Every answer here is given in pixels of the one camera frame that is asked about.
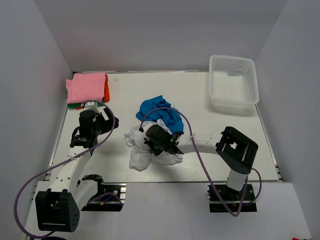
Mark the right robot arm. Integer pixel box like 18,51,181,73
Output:
139,124,259,200

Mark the orange folded t-shirt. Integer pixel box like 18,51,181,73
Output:
75,74,110,110

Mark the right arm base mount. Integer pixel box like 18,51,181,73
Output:
207,184,257,213

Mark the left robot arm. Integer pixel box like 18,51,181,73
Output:
35,108,119,233

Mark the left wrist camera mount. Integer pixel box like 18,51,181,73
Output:
81,101,109,120

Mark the pink folded t-shirt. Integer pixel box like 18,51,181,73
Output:
65,72,106,104

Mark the white plastic basket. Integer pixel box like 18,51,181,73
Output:
207,55,260,116

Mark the green folded t-shirt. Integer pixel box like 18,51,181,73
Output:
67,100,104,109

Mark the white t-shirt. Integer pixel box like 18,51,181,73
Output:
124,119,183,172

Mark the blue t-shirt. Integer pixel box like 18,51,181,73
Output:
135,95,184,133

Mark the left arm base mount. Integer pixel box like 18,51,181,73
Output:
82,182,127,212

